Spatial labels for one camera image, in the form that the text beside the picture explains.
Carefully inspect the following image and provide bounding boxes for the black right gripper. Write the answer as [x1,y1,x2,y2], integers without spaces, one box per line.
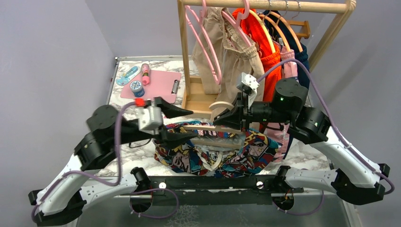
[214,92,294,133]

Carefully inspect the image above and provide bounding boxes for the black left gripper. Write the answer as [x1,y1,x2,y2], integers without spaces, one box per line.
[113,97,200,149]

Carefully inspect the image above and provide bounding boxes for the cream plastic hanger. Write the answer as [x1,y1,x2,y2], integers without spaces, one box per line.
[183,101,244,149]

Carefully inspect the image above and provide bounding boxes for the comic print shorts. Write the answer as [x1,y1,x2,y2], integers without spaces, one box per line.
[153,129,281,178]

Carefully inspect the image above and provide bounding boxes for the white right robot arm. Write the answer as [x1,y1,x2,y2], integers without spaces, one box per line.
[214,79,390,205]

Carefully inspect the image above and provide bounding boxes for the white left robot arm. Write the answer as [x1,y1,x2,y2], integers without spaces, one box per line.
[28,97,195,227]

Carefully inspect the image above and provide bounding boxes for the pink patterned shorts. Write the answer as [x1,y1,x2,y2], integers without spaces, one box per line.
[267,42,298,163]

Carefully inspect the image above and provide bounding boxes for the beige shorts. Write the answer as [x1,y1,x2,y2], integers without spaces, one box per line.
[192,7,264,119]

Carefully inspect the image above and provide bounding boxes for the orange shorts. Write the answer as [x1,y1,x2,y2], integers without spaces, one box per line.
[232,8,283,132]

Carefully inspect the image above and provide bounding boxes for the pink hanger with shorts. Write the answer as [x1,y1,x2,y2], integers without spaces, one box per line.
[221,0,252,47]

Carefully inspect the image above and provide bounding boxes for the navy shorts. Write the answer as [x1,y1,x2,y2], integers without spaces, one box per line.
[263,10,311,157]

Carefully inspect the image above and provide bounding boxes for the wooden hanger front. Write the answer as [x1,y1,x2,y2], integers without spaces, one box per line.
[249,9,276,53]

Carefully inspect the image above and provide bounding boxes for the wooden hanger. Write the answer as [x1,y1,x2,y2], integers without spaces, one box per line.
[249,9,276,53]
[260,10,304,54]

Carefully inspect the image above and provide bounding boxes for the pink plastic hanger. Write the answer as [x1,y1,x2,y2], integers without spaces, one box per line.
[184,0,223,85]

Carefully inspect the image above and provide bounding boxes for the wooden hanger back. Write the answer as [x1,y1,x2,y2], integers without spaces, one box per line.
[260,10,304,54]

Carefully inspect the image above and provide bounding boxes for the pink clipboard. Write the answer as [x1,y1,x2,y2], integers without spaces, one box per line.
[120,69,183,104]

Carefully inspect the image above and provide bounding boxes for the wooden clothes rack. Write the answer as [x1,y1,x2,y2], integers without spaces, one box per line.
[177,0,357,118]

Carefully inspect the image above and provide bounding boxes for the blue lidded jar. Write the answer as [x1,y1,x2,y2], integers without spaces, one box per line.
[130,80,145,97]

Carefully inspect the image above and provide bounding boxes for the pink glue stick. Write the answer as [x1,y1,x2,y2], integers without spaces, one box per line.
[141,63,150,86]

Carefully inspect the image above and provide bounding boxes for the light blue flat case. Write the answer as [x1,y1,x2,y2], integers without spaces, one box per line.
[115,66,140,86]

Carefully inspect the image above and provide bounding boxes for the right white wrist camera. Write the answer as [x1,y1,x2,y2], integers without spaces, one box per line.
[236,72,260,107]

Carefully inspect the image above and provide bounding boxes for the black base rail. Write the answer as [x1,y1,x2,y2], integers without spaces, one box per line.
[130,175,304,206]

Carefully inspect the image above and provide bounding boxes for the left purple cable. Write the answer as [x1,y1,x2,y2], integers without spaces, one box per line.
[30,101,180,221]

